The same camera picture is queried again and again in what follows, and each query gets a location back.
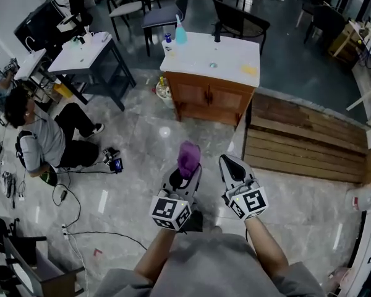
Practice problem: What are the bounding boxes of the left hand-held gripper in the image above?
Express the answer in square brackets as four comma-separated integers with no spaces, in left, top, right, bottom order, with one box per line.
[149,164,203,231]

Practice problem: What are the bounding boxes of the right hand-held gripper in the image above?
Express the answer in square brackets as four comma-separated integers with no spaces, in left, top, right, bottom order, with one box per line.
[219,153,269,221]

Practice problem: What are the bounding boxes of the purple cloth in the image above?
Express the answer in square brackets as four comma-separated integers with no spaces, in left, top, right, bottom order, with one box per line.
[177,140,202,179]

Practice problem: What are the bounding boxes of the wooden cabinet door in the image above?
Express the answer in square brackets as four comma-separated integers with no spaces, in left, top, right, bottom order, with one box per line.
[172,81,210,106]
[208,85,247,113]

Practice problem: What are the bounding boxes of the person's right forearm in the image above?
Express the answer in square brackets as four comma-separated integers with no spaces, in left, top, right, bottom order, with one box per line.
[244,217,290,278]

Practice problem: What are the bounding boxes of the person's left forearm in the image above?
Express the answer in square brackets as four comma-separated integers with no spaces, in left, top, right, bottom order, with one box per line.
[133,226,186,286]

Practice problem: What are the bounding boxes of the wooden sink cabinet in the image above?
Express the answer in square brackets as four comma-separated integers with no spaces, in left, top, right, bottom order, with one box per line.
[164,71,256,127]

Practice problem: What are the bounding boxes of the person's black trousers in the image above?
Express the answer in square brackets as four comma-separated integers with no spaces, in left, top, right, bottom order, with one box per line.
[183,209,204,234]

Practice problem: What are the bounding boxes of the spare gripper device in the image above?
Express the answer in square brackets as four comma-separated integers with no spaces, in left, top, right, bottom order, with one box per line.
[101,147,124,174]

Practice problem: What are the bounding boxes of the wooden slat platform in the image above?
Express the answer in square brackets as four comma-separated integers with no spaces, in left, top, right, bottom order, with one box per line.
[243,92,370,184]

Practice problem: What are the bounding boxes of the white plastic bucket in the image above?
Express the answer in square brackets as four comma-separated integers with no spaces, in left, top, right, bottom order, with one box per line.
[155,75,176,110]

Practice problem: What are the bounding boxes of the person's grey shirt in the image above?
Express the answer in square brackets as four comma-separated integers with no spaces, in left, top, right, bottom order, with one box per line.
[94,232,327,297]

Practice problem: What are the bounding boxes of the white sink basin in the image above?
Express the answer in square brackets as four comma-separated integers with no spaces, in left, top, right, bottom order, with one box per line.
[159,32,261,88]

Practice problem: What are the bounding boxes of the white jug red label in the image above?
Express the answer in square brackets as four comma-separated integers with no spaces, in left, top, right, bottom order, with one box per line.
[348,186,371,212]

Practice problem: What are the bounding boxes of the black green floor seat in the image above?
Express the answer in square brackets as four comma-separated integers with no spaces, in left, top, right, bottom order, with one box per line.
[40,165,59,187]

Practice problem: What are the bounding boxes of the white soap bottle blue pump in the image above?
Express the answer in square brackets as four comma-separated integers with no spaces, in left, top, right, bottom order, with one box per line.
[161,33,176,58]

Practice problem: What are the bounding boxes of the teal bottle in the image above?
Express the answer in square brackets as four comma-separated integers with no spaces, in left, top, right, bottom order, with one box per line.
[174,14,188,45]

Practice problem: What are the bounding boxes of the black woven chair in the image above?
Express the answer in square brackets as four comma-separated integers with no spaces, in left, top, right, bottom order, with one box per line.
[211,0,270,55]

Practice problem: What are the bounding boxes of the white-top dark table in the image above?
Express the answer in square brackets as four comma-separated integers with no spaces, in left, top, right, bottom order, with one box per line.
[48,32,137,113]

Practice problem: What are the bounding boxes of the brown armchair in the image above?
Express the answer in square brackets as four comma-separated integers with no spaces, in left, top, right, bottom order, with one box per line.
[0,218,84,297]

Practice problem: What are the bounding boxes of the blue chair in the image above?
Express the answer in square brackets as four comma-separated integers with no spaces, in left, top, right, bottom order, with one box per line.
[141,0,191,58]

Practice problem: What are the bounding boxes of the white shelf table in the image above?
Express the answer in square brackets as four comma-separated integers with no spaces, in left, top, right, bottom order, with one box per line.
[346,20,371,126]

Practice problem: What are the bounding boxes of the dark armchair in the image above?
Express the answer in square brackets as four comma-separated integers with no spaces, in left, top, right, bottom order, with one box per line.
[302,4,347,45]

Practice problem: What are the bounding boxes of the grey cushioned chair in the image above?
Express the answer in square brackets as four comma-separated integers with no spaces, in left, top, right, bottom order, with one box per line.
[106,0,151,41]

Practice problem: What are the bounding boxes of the small white table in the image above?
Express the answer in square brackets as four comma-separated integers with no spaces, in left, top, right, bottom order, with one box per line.
[14,48,47,82]

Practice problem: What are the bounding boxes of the black flat screen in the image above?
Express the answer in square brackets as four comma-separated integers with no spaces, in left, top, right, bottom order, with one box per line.
[14,0,72,55]

